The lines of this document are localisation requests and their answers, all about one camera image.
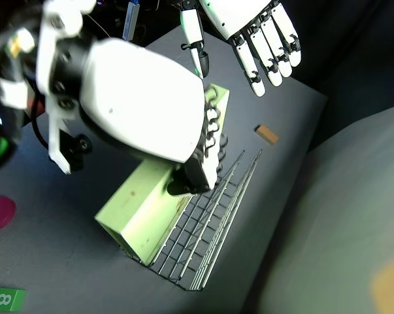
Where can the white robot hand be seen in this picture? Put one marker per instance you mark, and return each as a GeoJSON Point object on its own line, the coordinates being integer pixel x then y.
{"type": "Point", "coordinates": [141, 101]}
{"type": "Point", "coordinates": [242, 16]}

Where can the light green rectangular box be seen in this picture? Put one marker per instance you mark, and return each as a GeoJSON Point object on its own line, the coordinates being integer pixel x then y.
{"type": "Point", "coordinates": [134, 202]}

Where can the blue and white box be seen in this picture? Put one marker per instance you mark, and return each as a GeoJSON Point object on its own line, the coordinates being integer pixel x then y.
{"type": "Point", "coordinates": [131, 19]}

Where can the small wooden block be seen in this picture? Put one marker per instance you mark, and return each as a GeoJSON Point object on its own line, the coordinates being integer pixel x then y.
{"type": "Point", "coordinates": [267, 134]}

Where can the dark grey table cloth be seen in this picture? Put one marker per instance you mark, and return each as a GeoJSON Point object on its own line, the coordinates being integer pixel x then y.
{"type": "Point", "coordinates": [69, 261]}

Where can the magenta round disc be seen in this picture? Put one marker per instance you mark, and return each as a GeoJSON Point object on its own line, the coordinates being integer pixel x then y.
{"type": "Point", "coordinates": [0, 212]}

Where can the light grey fabric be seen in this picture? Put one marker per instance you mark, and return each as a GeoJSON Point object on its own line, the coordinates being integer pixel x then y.
{"type": "Point", "coordinates": [347, 202]}

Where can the green number block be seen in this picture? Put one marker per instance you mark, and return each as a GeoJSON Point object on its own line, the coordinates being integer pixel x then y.
{"type": "Point", "coordinates": [7, 299]}

